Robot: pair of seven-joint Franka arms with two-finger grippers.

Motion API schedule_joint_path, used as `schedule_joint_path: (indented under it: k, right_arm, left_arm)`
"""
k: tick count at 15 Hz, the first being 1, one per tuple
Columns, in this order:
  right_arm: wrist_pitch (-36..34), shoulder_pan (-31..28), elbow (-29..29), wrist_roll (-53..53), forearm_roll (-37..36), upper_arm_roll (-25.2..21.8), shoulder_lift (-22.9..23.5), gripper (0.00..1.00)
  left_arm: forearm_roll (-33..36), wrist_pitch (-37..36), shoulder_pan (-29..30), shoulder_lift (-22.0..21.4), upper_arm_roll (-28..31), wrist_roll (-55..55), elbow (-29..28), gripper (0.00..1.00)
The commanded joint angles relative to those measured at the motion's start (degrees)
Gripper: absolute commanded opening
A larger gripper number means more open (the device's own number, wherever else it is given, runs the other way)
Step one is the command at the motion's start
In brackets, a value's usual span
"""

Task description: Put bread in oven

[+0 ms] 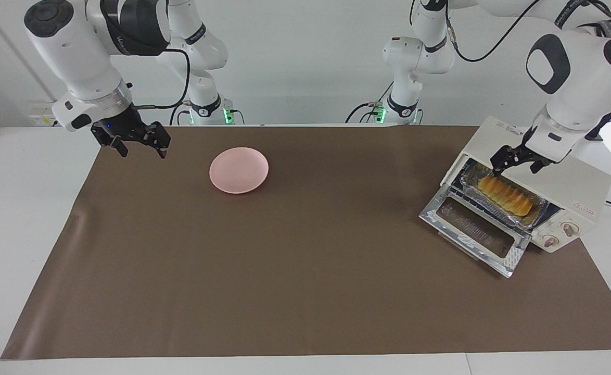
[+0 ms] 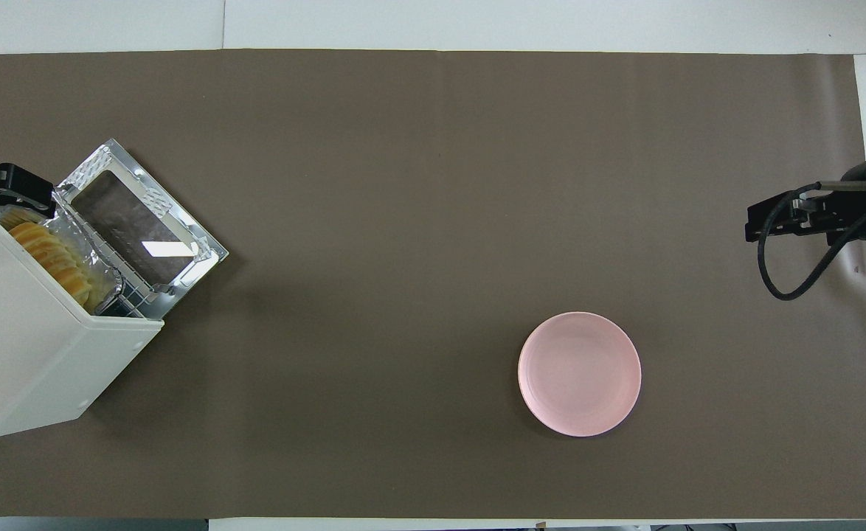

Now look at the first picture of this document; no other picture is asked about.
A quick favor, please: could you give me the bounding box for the aluminium foil tray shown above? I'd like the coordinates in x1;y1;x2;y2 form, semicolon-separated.
462;161;548;228

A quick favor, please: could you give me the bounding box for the golden ridged bread loaf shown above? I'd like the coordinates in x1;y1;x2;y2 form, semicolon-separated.
477;174;534;218

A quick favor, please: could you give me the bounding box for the cream toaster oven body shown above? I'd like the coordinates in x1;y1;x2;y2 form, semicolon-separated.
441;116;611;254

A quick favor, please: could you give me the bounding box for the pink round plate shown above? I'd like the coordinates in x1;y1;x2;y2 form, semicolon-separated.
209;147;270;195

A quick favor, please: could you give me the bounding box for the brown table mat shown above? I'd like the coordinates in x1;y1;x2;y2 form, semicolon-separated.
1;125;611;360

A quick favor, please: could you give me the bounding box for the black right base cable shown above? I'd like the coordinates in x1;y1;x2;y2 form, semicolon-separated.
170;102;192;126

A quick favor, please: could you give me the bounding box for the black base cable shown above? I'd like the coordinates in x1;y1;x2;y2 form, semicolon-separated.
345;78;394;124
170;102;192;126

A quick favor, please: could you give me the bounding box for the silver foil-lined frame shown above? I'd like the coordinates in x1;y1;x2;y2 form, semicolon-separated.
419;185;532;278

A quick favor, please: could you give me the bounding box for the white wall power socket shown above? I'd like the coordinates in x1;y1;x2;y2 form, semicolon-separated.
29;102;59;127

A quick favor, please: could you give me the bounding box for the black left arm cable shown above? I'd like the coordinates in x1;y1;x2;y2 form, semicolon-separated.
443;0;611;63

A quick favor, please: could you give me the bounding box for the black left base cable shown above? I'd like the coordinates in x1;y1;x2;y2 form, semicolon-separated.
345;78;394;124

